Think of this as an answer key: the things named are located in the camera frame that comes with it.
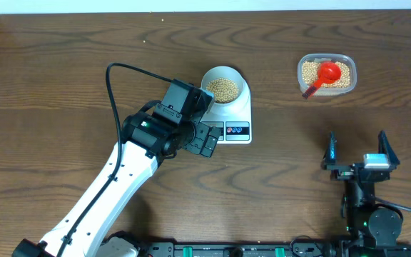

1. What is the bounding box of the red plastic measuring scoop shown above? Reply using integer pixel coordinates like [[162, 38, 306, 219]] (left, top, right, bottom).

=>
[[302, 61, 342, 99]]

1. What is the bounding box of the black mounting rail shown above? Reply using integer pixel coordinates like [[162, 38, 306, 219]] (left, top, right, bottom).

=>
[[138, 239, 411, 257]]

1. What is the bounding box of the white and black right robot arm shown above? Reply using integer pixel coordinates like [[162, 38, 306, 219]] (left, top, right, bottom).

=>
[[322, 131, 403, 248]]

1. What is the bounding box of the white plastic bowl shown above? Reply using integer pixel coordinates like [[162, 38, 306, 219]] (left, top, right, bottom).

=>
[[201, 66, 244, 104]]

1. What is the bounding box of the clear container of soybeans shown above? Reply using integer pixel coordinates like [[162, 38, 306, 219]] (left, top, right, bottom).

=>
[[297, 54, 357, 96]]

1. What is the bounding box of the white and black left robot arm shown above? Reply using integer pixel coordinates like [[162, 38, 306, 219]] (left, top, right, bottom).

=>
[[12, 79, 220, 256]]

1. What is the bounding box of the white digital kitchen scale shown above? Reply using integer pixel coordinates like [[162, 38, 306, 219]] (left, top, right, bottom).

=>
[[201, 81, 252, 144]]

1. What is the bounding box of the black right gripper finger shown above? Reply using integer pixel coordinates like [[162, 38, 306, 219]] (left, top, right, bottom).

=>
[[378, 131, 400, 166], [323, 132, 337, 165]]

